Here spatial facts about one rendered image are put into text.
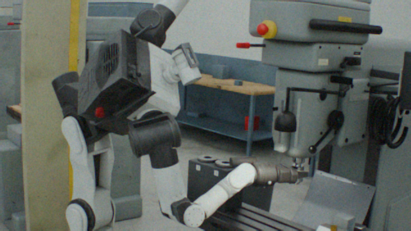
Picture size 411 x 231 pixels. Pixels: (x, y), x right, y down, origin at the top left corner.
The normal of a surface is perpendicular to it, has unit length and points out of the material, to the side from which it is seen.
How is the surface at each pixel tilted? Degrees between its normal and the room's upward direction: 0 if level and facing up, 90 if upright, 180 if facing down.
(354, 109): 90
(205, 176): 90
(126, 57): 59
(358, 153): 90
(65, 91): 90
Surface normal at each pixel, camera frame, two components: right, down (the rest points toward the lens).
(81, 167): -0.54, 0.52
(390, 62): 0.68, 0.18
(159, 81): 0.76, -0.40
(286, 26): -0.73, 0.09
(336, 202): -0.63, -0.37
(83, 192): -0.51, 0.14
